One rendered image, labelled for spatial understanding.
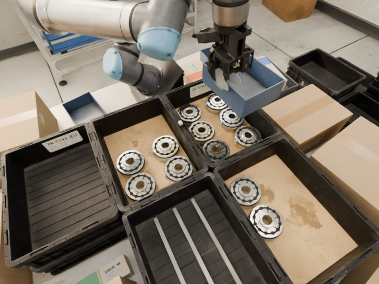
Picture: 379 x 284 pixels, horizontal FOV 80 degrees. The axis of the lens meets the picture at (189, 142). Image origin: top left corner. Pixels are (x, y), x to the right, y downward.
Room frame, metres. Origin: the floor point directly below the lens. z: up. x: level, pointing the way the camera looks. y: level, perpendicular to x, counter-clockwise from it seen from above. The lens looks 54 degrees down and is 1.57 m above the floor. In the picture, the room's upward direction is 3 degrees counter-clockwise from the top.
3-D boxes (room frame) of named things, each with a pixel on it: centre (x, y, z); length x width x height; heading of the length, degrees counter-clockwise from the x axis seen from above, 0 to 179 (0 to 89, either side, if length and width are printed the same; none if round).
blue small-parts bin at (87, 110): (0.80, 0.51, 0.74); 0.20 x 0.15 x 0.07; 36
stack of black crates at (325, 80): (1.25, -0.94, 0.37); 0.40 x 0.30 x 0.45; 29
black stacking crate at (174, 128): (0.46, 0.16, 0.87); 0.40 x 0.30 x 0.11; 26
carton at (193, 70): (1.05, -0.05, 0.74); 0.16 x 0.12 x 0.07; 25
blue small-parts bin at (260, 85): (0.55, -0.17, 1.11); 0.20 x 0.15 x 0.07; 31
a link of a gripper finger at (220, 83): (0.49, -0.10, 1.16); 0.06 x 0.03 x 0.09; 28
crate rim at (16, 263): (0.33, 0.43, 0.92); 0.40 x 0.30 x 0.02; 26
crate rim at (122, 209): (0.46, 0.16, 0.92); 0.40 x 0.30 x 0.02; 26
